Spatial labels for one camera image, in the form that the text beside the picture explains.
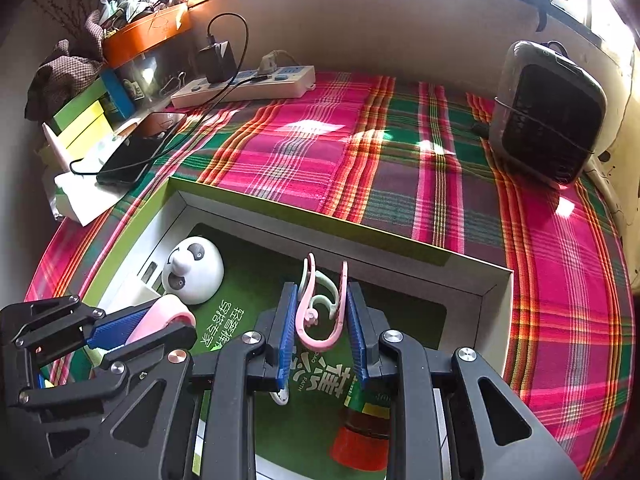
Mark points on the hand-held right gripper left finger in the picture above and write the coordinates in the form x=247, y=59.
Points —
x=287, y=335

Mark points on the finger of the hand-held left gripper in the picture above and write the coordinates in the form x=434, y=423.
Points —
x=115, y=327
x=150, y=351

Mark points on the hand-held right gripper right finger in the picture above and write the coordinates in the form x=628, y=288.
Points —
x=357, y=335

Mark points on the pink clip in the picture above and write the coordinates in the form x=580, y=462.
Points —
x=317, y=344

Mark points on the pink oblong case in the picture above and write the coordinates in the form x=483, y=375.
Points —
x=160, y=317

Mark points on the white charger adapter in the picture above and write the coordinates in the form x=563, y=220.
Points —
x=145, y=292

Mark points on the white panda toy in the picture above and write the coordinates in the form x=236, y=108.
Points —
x=200, y=275

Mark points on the green cardboard box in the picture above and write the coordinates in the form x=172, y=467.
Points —
x=325, y=245

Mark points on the red-capped small bottle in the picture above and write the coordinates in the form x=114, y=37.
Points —
x=360, y=440

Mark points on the pink green plaid blanket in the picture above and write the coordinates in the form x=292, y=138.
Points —
x=400, y=175

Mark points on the black phone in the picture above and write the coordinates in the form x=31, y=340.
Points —
x=132, y=160

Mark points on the white tube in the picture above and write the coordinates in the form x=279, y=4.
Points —
x=55, y=147

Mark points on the yellow cardboard box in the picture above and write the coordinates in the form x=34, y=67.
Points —
x=87, y=127

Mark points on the glossy brown phone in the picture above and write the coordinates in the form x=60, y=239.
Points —
x=160, y=124

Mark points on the lime flat box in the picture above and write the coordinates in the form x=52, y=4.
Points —
x=80, y=102

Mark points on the blue flat box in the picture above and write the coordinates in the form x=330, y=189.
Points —
x=117, y=92

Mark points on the white power strip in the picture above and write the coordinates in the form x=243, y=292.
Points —
x=280, y=89

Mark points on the black binder clip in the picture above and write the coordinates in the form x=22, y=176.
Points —
x=172, y=84

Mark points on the brown cloth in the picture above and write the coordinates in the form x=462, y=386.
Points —
x=60, y=80

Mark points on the clear plastic container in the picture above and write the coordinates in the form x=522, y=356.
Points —
x=142, y=75

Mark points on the white plug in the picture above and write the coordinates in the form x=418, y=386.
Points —
x=272, y=62

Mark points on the black power adapter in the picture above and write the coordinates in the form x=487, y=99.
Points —
x=215, y=62

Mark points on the cream heart print curtain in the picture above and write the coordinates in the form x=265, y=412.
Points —
x=612, y=195

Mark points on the small grey space heater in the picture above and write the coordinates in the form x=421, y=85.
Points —
x=550, y=115

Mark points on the orange tray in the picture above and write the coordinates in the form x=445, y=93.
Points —
x=145, y=35

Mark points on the pile of small clutter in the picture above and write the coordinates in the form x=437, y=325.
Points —
x=130, y=5

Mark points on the black hook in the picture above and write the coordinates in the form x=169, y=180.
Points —
x=542, y=15

